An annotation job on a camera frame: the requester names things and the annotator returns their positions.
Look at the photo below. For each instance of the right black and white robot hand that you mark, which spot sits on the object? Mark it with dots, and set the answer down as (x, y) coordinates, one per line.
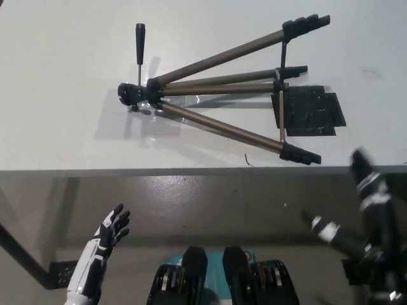
(381, 222)

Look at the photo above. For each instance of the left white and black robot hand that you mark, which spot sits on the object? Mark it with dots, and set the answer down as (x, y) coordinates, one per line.
(95, 251)

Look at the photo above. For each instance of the black and bronze camera tripod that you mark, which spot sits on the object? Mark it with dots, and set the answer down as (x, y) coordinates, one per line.
(222, 55)

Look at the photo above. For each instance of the grey table leg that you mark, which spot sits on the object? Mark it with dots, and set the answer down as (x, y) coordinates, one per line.
(63, 216)

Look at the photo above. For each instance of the black tape patch on table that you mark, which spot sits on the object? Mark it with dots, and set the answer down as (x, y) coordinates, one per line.
(311, 111)

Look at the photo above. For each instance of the small dark scrap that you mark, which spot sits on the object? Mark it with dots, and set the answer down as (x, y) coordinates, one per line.
(248, 160)

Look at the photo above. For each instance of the black table frame bar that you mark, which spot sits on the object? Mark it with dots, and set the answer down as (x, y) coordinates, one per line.
(25, 254)

